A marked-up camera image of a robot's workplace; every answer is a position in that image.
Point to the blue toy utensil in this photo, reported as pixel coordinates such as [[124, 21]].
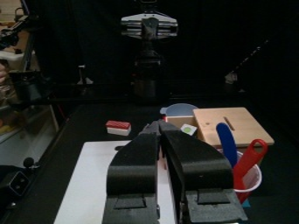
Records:
[[227, 143]]

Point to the red toy utensil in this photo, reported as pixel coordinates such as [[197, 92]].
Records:
[[248, 160]]

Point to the red-fronted wooden drawer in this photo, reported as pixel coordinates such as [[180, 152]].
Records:
[[176, 120]]

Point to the red plastic cup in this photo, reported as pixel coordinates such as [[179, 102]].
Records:
[[252, 178]]

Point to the white cutting board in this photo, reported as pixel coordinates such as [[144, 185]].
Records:
[[85, 180]]

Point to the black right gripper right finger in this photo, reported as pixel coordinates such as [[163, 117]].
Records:
[[201, 169]]

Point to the white token with green dot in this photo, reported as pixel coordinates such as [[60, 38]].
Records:
[[188, 129]]

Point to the red and white sushi piece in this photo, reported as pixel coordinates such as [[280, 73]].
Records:
[[119, 127]]

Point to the white corner bracket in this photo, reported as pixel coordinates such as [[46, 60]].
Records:
[[231, 77]]

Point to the grey-blue bowl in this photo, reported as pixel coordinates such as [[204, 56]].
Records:
[[180, 110]]

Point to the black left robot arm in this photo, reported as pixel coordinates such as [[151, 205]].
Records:
[[147, 73]]

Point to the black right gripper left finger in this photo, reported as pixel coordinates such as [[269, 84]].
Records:
[[132, 175]]

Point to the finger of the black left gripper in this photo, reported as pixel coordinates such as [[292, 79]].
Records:
[[153, 29], [145, 29]]

